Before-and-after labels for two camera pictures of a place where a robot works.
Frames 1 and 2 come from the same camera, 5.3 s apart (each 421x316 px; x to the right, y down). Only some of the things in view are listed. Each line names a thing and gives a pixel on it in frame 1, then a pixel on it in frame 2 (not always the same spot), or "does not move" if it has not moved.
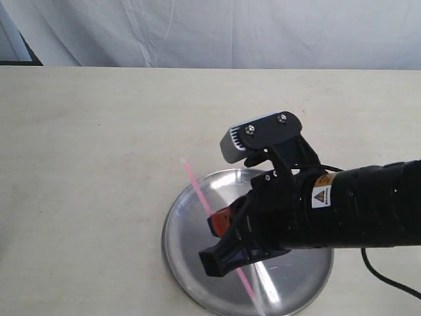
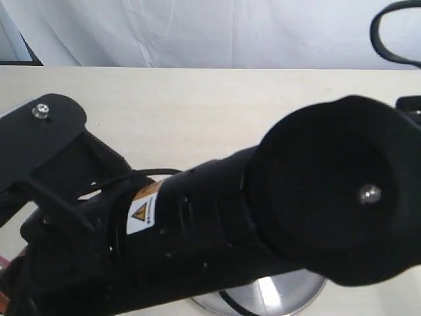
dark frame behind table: [35, 60] does not move
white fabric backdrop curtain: [224, 34] does not move
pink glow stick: [238, 270] to [4, 261]
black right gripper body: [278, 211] to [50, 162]
